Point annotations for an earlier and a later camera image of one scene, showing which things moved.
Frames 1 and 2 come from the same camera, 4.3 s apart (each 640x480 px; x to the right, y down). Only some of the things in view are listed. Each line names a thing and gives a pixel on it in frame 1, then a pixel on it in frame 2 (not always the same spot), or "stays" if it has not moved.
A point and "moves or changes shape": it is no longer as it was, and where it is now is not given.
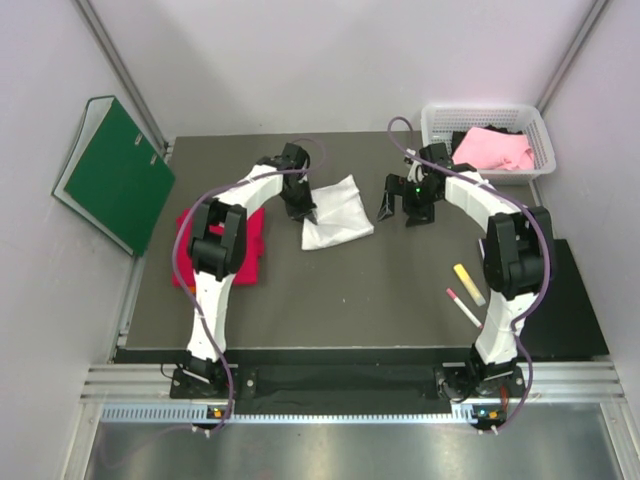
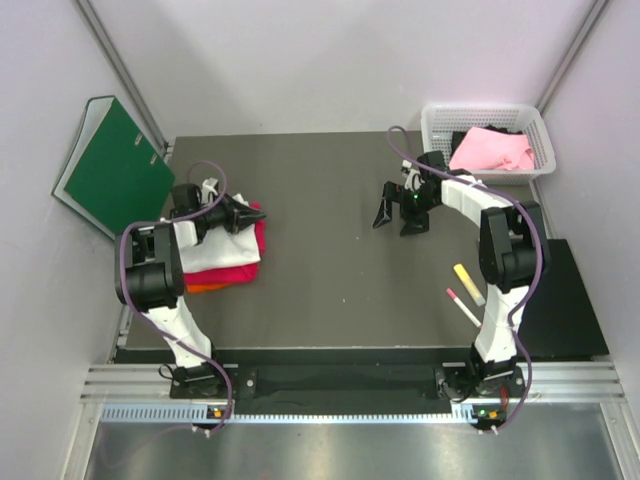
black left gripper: [306, 205] to [239, 215]
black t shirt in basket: [457, 136] stays
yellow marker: [469, 285] stays
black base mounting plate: [338, 389] stays
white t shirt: [341, 215] moves or changes shape
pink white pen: [464, 308] stays
